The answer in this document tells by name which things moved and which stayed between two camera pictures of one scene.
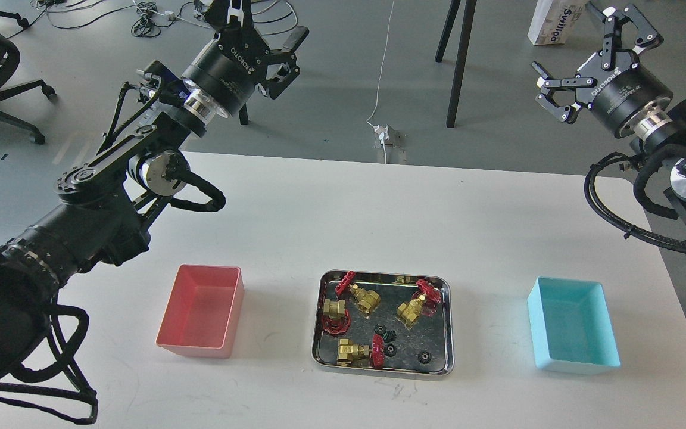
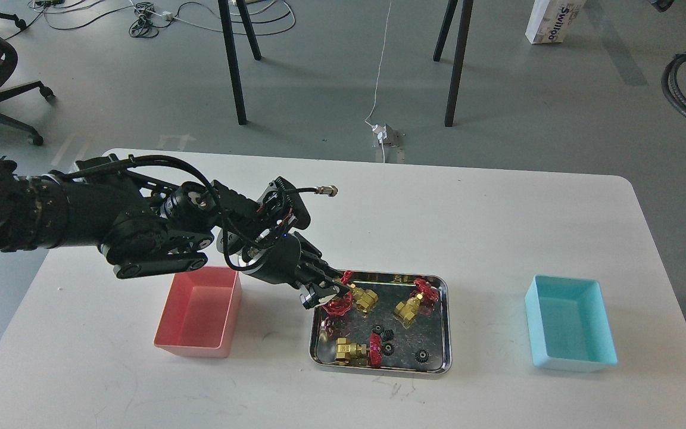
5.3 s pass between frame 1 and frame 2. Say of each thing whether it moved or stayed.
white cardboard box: stayed
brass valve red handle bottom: stayed
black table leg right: stayed
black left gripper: moved
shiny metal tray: stayed
